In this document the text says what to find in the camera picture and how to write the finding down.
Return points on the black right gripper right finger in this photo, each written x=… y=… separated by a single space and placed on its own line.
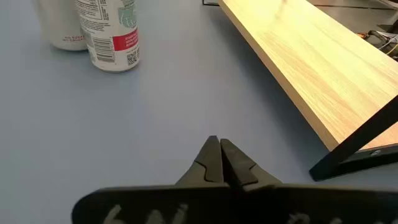
x=280 y=205

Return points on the wooden shelf with black legs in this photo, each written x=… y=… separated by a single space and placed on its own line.
x=311 y=62

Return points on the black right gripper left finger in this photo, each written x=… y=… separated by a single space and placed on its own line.
x=186 y=202

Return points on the silver Diet Coke can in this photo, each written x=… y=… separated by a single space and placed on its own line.
x=59 y=25

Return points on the white slim Celsius can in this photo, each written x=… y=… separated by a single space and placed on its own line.
x=105 y=37

